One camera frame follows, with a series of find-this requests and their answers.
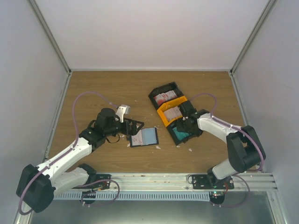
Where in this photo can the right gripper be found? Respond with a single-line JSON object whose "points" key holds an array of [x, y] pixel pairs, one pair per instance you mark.
{"points": [[180, 129]]}

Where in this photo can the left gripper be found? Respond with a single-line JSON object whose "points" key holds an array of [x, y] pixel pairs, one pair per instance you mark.
{"points": [[133, 131]]}

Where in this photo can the white red VIP card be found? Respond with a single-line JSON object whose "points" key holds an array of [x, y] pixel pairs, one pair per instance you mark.
{"points": [[136, 140]]}

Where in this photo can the black leather card holder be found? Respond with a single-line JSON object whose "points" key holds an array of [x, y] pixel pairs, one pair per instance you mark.
{"points": [[149, 136]]}

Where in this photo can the red white cards stack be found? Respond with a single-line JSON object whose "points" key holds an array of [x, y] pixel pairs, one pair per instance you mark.
{"points": [[163, 97]]}

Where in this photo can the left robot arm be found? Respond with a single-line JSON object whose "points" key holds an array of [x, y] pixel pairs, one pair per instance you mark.
{"points": [[39, 184]]}

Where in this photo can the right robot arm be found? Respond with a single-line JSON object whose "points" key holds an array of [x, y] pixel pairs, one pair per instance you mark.
{"points": [[243, 145]]}

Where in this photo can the teal cards stack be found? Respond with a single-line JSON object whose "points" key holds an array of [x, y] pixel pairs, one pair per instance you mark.
{"points": [[180, 135]]}

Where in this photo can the white pink cards stack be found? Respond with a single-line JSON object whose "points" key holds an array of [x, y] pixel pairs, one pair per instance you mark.
{"points": [[172, 113]]}

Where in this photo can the black bin right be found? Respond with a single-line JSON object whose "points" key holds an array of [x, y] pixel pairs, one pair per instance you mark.
{"points": [[174, 138]]}

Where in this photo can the black bin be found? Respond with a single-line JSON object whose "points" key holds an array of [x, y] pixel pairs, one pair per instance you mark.
{"points": [[162, 89], [174, 138]]}

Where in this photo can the orange bin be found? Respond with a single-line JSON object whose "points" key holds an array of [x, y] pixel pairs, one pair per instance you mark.
{"points": [[167, 105]]}

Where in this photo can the black bin left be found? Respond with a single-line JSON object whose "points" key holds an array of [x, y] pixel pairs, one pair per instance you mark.
{"points": [[162, 89]]}

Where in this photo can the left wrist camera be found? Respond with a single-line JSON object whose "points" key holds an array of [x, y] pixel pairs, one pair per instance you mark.
{"points": [[122, 110]]}

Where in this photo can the aluminium front rail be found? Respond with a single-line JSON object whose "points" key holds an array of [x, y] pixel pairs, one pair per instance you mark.
{"points": [[179, 182]]}

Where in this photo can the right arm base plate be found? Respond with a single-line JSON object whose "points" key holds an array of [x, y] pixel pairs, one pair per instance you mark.
{"points": [[204, 182]]}

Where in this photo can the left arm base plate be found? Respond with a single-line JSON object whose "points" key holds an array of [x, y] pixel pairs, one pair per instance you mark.
{"points": [[100, 181]]}

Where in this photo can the grey cable duct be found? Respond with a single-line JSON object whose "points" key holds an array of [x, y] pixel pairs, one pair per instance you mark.
{"points": [[149, 196]]}

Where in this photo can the left frame post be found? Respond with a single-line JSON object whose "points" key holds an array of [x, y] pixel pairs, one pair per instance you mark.
{"points": [[37, 12]]}

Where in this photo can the frame post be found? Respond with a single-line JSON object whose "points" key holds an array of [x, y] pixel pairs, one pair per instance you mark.
{"points": [[258, 25], [37, 12]]}

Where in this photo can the right frame post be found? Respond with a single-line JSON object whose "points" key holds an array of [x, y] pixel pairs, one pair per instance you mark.
{"points": [[258, 25]]}

